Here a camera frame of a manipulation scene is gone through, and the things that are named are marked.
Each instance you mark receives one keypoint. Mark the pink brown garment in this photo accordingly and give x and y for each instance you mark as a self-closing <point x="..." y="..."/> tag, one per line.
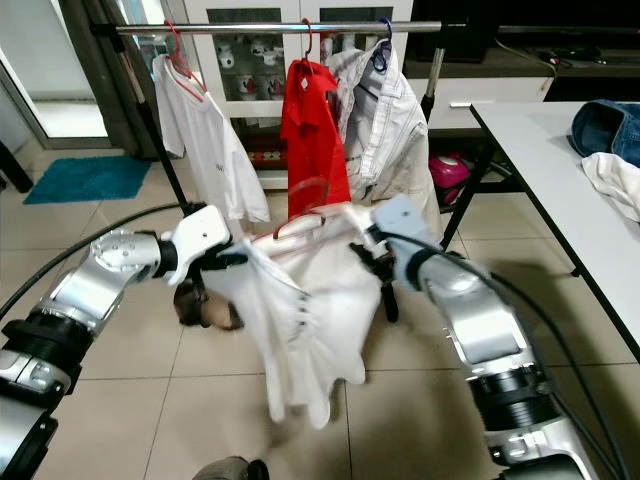
<point x="210" y="310"/>

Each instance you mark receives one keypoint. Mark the white buttoned shirt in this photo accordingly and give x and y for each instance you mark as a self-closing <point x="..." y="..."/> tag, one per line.
<point x="300" y="320"/>

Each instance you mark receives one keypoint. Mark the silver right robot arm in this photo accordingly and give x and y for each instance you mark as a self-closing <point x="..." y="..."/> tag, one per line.
<point x="470" y="320"/>

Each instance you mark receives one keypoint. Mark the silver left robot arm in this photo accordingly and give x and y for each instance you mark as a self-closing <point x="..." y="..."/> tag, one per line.
<point x="110" y="280"/>

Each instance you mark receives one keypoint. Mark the dark blue clothes hanger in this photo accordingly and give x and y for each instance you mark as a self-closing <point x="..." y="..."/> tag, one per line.
<point x="382" y="58"/>

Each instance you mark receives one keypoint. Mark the pink appliance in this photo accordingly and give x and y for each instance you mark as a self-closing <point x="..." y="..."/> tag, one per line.
<point x="448" y="178"/>

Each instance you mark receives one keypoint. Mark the white printed t-shirt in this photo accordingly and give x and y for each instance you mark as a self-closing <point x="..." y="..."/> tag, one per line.
<point x="210" y="140"/>

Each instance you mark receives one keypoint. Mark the red shirt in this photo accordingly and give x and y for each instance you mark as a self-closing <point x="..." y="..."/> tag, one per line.
<point x="315" y="150"/>

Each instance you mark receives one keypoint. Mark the beige jacket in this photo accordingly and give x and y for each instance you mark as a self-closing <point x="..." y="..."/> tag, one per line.
<point x="395" y="130"/>

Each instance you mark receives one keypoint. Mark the teal floor mat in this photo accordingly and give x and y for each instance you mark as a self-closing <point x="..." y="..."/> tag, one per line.
<point x="85" y="180"/>

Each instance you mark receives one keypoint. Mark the white table black legs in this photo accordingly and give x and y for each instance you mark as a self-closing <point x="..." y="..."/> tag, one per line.
<point x="540" y="170"/>

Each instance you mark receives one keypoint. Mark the dark curtain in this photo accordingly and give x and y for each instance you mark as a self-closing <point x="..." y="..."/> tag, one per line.
<point x="115" y="90"/>

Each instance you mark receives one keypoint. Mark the black shelf desk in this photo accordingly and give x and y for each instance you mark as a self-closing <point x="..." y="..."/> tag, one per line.
<point x="15" y="168"/>

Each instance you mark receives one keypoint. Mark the crumpled white cloth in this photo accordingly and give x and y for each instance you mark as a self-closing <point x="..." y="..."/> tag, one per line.
<point x="615" y="185"/>

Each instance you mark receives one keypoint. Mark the blue denim garment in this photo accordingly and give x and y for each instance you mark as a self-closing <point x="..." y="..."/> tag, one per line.
<point x="610" y="130"/>

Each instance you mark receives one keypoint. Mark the glass door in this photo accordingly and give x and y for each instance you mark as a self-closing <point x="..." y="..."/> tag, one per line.
<point x="40" y="60"/>

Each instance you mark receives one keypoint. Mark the black television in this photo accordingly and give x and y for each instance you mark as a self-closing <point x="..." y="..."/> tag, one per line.
<point x="530" y="20"/>

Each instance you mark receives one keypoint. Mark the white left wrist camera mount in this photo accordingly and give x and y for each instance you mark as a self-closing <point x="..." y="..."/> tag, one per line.
<point x="200" y="232"/>

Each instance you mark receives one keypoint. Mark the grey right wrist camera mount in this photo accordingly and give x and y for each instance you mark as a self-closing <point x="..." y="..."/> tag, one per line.
<point x="395" y="222"/>

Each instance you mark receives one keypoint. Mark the steel rail clothes rack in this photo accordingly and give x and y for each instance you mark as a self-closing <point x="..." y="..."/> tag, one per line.
<point x="240" y="27"/>

